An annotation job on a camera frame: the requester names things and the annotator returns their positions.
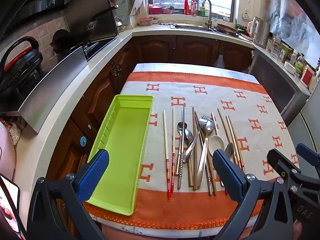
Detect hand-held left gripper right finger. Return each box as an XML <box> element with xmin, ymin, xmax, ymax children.
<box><xmin>212</xmin><ymin>149</ymin><xmax>288</xmax><ymax>240</ymax></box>

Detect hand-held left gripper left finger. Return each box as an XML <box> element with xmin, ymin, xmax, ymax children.
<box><xmin>27</xmin><ymin>149</ymin><xmax>110</xmax><ymax>240</ymax></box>

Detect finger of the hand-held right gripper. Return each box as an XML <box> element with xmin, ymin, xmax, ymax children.
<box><xmin>296</xmin><ymin>143</ymin><xmax>320</xmax><ymax>178</ymax></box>
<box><xmin>267</xmin><ymin>149</ymin><xmax>302</xmax><ymax>183</ymax></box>

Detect metal fork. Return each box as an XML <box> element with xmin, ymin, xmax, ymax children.
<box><xmin>194</xmin><ymin>115</ymin><xmax>209</xmax><ymax>190</ymax></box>

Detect white ceramic spoon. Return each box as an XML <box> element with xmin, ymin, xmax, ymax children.
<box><xmin>208</xmin><ymin>135</ymin><xmax>225</xmax><ymax>160</ymax></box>

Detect light chopstick red striped end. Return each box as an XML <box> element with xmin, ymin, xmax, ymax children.
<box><xmin>226</xmin><ymin>115</ymin><xmax>244</xmax><ymax>174</ymax></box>
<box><xmin>171</xmin><ymin>106</ymin><xmax>176</xmax><ymax>179</ymax></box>
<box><xmin>217</xmin><ymin>108</ymin><xmax>244</xmax><ymax>173</ymax></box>
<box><xmin>162</xmin><ymin>110</ymin><xmax>173</xmax><ymax>200</ymax></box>
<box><xmin>210</xmin><ymin>112</ymin><xmax>220</xmax><ymax>137</ymax></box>
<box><xmin>227</xmin><ymin>115</ymin><xmax>247</xmax><ymax>174</ymax></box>

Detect green plastic utensil tray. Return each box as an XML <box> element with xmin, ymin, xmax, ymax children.
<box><xmin>84</xmin><ymin>94</ymin><xmax>155</xmax><ymax>216</ymax></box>

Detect large metal spoon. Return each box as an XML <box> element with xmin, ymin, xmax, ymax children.
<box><xmin>182</xmin><ymin>119</ymin><xmax>216</xmax><ymax>164</ymax></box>

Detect small long-handled metal spoon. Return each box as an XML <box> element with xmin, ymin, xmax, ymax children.
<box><xmin>176</xmin><ymin>121</ymin><xmax>188</xmax><ymax>177</ymax></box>

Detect grey appliance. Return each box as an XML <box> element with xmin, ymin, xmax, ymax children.
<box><xmin>287</xmin><ymin>80</ymin><xmax>320</xmax><ymax>160</ymax></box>

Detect orange letter print blanket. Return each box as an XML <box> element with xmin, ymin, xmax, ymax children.
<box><xmin>84</xmin><ymin>71</ymin><xmax>300</xmax><ymax>230</ymax></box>

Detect white kitchen countertop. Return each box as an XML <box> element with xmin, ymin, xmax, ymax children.
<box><xmin>14</xmin><ymin>21</ymin><xmax>313</xmax><ymax>180</ymax></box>

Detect stainless steel appliance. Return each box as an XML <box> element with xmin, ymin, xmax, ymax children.
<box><xmin>251</xmin><ymin>45</ymin><xmax>312</xmax><ymax>120</ymax></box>

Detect red label box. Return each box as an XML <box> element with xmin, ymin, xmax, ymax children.
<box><xmin>300</xmin><ymin>65</ymin><xmax>316</xmax><ymax>88</ymax></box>

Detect white bowl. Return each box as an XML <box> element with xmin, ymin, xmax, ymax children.
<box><xmin>284</xmin><ymin>61</ymin><xmax>297</xmax><ymax>75</ymax></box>

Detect smartphone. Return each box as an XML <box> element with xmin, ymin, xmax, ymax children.
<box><xmin>0</xmin><ymin>174</ymin><xmax>20</xmax><ymax>233</ymax></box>

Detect clear condiment bottle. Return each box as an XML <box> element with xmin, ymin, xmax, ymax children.
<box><xmin>294</xmin><ymin>54</ymin><xmax>305</xmax><ymax>78</ymax></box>

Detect crumpled plastic bag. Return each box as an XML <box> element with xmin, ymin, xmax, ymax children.
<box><xmin>5</xmin><ymin>119</ymin><xmax>27</xmax><ymax>144</ymax></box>

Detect pink rice cooker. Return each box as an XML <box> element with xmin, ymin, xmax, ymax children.
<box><xmin>0</xmin><ymin>120</ymin><xmax>18</xmax><ymax>178</ymax></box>

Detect stainless steel counter panel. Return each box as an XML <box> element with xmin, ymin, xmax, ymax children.
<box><xmin>17</xmin><ymin>46</ymin><xmax>88</xmax><ymax>134</ymax></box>

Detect hanging plastic bag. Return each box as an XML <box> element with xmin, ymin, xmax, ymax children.
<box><xmin>214</xmin><ymin>54</ymin><xmax>225</xmax><ymax>68</ymax></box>

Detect clear plastic container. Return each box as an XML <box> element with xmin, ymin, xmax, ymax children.
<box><xmin>270</xmin><ymin>36</ymin><xmax>285</xmax><ymax>60</ymax></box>

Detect black gas stove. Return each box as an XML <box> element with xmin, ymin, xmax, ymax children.
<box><xmin>82</xmin><ymin>37</ymin><xmax>118</xmax><ymax>62</ymax></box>

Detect black red pressure cooker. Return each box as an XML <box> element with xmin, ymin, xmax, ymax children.
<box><xmin>0</xmin><ymin>36</ymin><xmax>43</xmax><ymax>93</ymax></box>

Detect brown wooden kitchen cabinets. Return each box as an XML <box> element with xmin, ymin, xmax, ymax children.
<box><xmin>46</xmin><ymin>35</ymin><xmax>255</xmax><ymax>230</ymax></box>

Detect black cooking pot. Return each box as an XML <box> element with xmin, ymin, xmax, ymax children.
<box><xmin>50</xmin><ymin>29</ymin><xmax>73</xmax><ymax>54</ymax></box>

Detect red pan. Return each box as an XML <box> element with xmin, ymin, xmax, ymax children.
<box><xmin>216</xmin><ymin>23</ymin><xmax>238</xmax><ymax>34</ymax></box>

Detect steel sink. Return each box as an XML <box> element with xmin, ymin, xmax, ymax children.
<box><xmin>170</xmin><ymin>23</ymin><xmax>218</xmax><ymax>32</ymax></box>

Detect small steel kettle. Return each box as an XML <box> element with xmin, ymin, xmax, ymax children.
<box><xmin>114</xmin><ymin>15</ymin><xmax>125</xmax><ymax>33</ymax></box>

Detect steel faucet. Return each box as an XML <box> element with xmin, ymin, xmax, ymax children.
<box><xmin>201</xmin><ymin>0</ymin><xmax>213</xmax><ymax>28</ymax></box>

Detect light cutting board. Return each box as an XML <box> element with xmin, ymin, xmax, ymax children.
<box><xmin>128</xmin><ymin>0</ymin><xmax>145</xmax><ymax>16</ymax></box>

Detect pink basin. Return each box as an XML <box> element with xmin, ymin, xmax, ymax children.
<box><xmin>149</xmin><ymin>4</ymin><xmax>163</xmax><ymax>15</ymax></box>

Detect black range hood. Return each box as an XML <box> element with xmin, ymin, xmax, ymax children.
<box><xmin>0</xmin><ymin>0</ymin><xmax>118</xmax><ymax>34</ymax></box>

